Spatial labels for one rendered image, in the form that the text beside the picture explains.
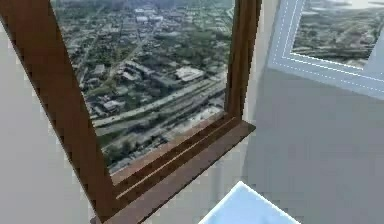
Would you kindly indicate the pale blue flat top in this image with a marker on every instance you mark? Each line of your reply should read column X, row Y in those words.
column 245, row 206

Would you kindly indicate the brown wooden framed window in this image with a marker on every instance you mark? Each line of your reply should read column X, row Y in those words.
column 83, row 140

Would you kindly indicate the white framed window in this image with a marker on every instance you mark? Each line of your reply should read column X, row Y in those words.
column 320, row 68

